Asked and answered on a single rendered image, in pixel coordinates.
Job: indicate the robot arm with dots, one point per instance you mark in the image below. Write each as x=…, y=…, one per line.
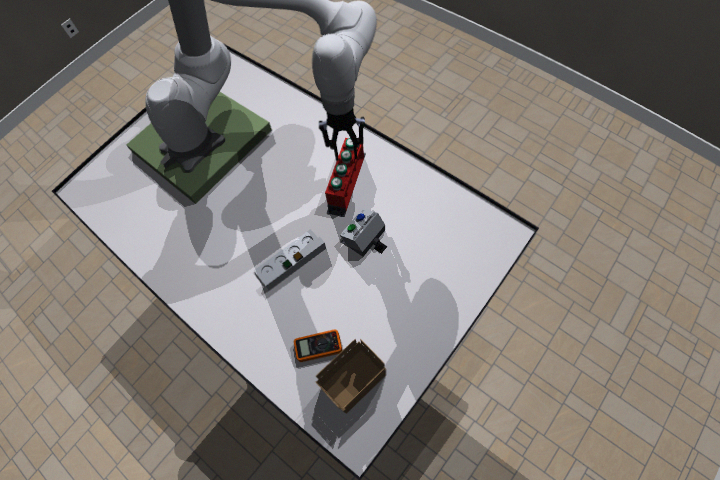
x=178, y=107

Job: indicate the orange digital multimeter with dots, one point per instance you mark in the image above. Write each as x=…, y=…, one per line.
x=317, y=345

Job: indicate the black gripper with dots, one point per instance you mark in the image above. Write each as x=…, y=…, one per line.
x=342, y=123

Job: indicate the white key panel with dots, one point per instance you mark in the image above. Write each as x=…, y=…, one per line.
x=364, y=231

